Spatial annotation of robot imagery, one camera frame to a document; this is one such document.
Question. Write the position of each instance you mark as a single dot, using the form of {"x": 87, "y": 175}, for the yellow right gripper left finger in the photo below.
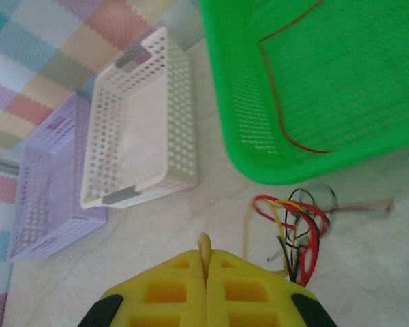
{"x": 163, "y": 296}

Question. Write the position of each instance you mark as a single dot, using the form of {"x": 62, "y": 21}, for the purple perforated plastic basket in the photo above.
{"x": 47, "y": 190}

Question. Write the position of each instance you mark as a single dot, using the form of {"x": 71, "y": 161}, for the aluminium frame post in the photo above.
{"x": 3, "y": 165}

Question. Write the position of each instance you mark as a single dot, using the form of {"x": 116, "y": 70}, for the white perforated plastic basket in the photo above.
{"x": 136, "y": 136}

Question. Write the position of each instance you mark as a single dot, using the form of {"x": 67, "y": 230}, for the green plastic mesh basket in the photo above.
{"x": 327, "y": 85}

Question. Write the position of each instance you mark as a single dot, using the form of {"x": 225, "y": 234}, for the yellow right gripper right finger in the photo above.
{"x": 249, "y": 296}

